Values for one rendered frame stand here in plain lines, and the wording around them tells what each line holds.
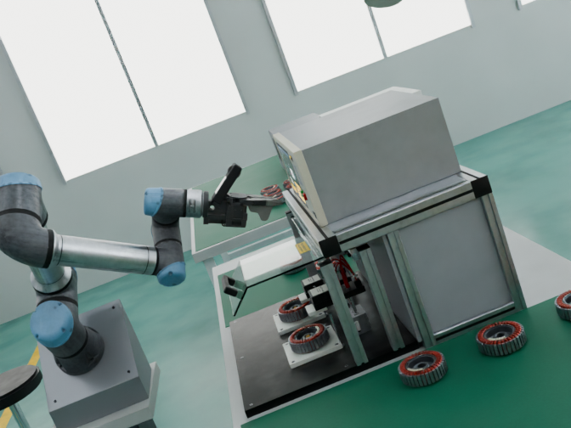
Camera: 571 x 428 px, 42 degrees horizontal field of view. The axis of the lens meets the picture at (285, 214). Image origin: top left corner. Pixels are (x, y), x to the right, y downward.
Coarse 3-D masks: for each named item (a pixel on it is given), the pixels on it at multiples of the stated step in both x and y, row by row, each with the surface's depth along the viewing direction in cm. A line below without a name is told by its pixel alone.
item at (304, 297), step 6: (312, 276) 228; (318, 276) 226; (348, 276) 223; (306, 282) 225; (312, 282) 223; (318, 282) 222; (324, 282) 226; (342, 282) 223; (306, 288) 222; (312, 288) 223; (300, 294) 229; (306, 294) 222; (300, 300) 224; (306, 300) 223
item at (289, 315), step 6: (294, 300) 230; (282, 306) 228; (288, 306) 229; (294, 306) 228; (300, 306) 224; (282, 312) 224; (288, 312) 222; (294, 312) 221; (300, 312) 221; (306, 312) 222; (282, 318) 224; (288, 318) 222; (294, 318) 222; (300, 318) 222
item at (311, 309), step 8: (320, 288) 202; (344, 288) 202; (352, 288) 200; (360, 288) 199; (312, 296) 198; (320, 296) 198; (328, 296) 198; (312, 304) 204; (320, 304) 198; (328, 304) 198; (352, 304) 200; (312, 312) 199; (320, 312) 199
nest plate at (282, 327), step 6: (276, 318) 230; (306, 318) 222; (312, 318) 220; (318, 318) 220; (276, 324) 226; (282, 324) 224; (288, 324) 222; (294, 324) 221; (300, 324) 220; (306, 324) 220; (282, 330) 220; (288, 330) 220
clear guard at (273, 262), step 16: (304, 240) 198; (256, 256) 200; (272, 256) 195; (288, 256) 190; (304, 256) 185; (320, 256) 180; (240, 272) 193; (256, 272) 187; (272, 272) 183; (288, 272) 180; (240, 288) 185
